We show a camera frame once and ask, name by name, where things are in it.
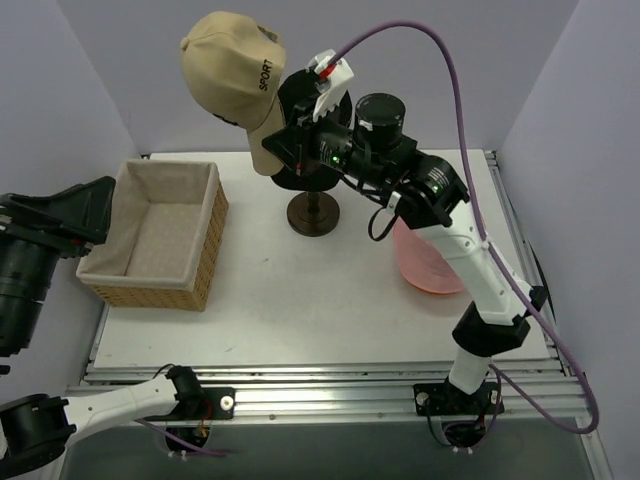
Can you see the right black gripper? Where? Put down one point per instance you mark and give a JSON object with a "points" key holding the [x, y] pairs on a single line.
{"points": [[304, 138]]}

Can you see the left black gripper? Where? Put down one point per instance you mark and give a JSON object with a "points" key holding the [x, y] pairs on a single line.
{"points": [[38, 235]]}

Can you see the beige cap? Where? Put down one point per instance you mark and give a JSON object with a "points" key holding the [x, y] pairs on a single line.
{"points": [[232, 67]]}

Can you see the pink cap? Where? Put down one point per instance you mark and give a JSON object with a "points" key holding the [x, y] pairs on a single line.
{"points": [[421, 265]]}

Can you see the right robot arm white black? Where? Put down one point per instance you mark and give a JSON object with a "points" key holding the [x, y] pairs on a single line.
{"points": [[425, 192]]}

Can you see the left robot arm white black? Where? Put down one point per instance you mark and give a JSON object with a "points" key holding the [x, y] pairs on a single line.
{"points": [[37, 429]]}

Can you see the dark wooden mannequin stand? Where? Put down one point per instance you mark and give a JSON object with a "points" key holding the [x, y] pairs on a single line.
{"points": [[313, 214]]}

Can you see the wicker basket with liner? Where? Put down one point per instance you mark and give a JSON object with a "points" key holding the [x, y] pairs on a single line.
{"points": [[167, 222]]}

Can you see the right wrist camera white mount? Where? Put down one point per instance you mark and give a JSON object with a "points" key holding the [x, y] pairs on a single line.
{"points": [[333, 80]]}

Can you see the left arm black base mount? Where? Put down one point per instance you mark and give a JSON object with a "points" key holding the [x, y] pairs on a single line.
{"points": [[216, 403]]}

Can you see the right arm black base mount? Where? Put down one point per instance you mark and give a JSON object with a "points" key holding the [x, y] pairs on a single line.
{"points": [[443, 399]]}

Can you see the aluminium rail frame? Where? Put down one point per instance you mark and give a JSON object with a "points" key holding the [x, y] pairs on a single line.
{"points": [[323, 342]]}

